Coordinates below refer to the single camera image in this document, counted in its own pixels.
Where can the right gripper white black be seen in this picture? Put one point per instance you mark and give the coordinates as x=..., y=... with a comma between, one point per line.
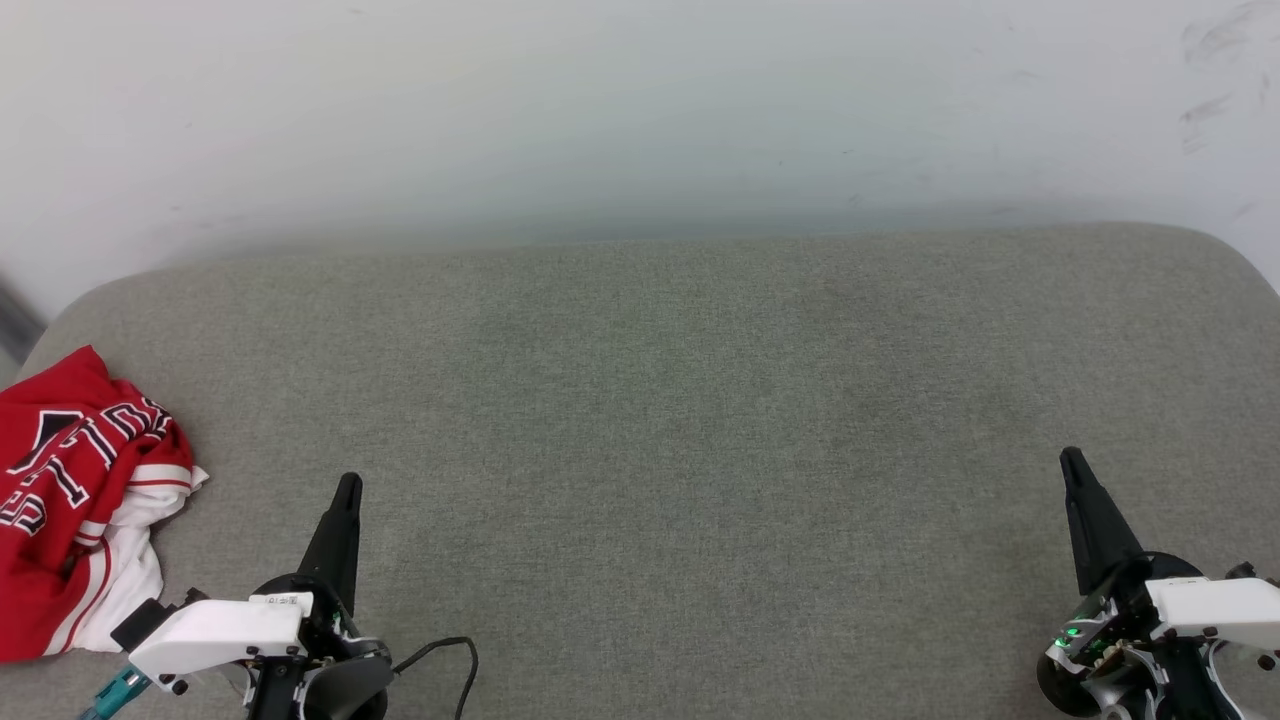
x=1220, y=605

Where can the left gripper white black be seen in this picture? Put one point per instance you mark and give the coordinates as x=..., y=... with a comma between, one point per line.
x=220, y=630

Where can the red and white basketball jersey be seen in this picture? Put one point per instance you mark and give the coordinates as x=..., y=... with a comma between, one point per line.
x=60, y=560

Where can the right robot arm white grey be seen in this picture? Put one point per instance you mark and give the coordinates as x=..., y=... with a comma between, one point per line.
x=1065, y=685

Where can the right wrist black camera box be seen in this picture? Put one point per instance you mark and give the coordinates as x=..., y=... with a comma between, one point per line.
x=1240, y=571

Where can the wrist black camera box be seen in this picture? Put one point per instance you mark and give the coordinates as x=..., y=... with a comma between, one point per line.
x=1240, y=571
x=140, y=622

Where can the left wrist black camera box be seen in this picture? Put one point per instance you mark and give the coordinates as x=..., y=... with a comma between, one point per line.
x=140, y=622

